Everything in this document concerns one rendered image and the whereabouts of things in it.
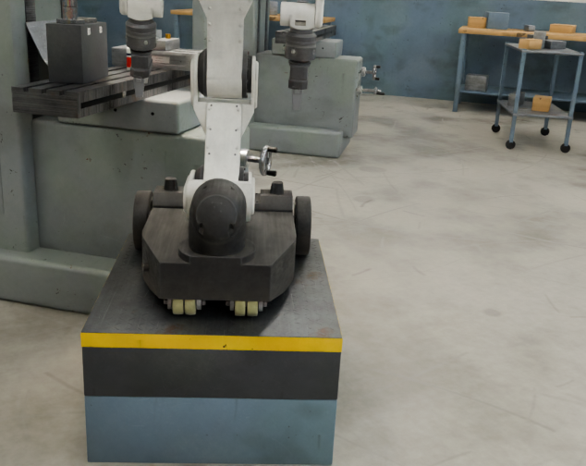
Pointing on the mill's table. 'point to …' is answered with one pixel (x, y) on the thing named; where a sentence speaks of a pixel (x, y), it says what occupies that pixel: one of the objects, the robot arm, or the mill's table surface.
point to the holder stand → (77, 50)
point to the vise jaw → (167, 44)
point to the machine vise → (167, 59)
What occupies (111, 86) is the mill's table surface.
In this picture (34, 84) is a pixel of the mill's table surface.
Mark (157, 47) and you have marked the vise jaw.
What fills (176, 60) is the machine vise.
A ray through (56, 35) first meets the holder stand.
